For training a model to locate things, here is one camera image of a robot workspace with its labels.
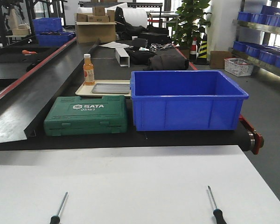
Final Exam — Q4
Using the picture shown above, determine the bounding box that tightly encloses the green potted plant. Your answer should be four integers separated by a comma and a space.
169, 0, 211, 49

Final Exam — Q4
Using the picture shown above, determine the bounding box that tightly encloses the black bag on table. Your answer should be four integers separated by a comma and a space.
143, 55, 189, 71

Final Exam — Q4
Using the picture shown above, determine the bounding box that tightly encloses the black-handled screwdriver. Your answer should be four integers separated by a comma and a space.
50, 192, 68, 224
208, 185, 227, 224

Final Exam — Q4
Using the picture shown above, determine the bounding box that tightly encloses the beige plastic tray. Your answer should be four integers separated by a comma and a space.
75, 80, 131, 97

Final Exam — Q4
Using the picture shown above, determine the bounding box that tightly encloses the orange juice bottle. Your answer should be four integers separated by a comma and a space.
83, 54, 95, 85

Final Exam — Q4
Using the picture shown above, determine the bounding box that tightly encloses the brown cardboard box on floor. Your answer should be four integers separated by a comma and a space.
210, 51, 233, 69

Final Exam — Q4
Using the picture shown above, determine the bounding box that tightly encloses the red white traffic cone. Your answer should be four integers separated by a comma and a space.
189, 37, 197, 62

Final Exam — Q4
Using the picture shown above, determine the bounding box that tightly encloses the white plastic basket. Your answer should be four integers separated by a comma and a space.
224, 58, 254, 77

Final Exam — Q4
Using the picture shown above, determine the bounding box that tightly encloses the grey metal tray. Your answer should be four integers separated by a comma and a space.
92, 83, 130, 94

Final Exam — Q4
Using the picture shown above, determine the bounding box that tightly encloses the red conveyor end bracket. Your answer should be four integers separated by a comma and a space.
239, 114, 264, 154

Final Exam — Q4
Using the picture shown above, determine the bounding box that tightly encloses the blue crate on left table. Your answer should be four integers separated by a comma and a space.
32, 18, 76, 47

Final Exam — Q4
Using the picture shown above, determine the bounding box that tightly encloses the yellow black traffic cone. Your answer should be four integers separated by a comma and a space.
194, 34, 209, 65

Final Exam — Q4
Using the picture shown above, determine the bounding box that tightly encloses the steel shelf rack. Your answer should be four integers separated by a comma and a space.
228, 20, 280, 77

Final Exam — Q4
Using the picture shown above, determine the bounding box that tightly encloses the green SATA tool case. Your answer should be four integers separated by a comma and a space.
43, 95, 128, 136

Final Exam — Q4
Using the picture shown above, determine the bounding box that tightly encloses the large cardboard box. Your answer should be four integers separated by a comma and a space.
76, 22, 116, 43

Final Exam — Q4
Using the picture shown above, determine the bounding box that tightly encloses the large blue plastic bin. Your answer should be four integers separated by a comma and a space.
130, 70, 249, 131

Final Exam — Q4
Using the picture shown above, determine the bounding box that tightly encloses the white square tube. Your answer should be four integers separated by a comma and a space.
115, 48, 130, 67

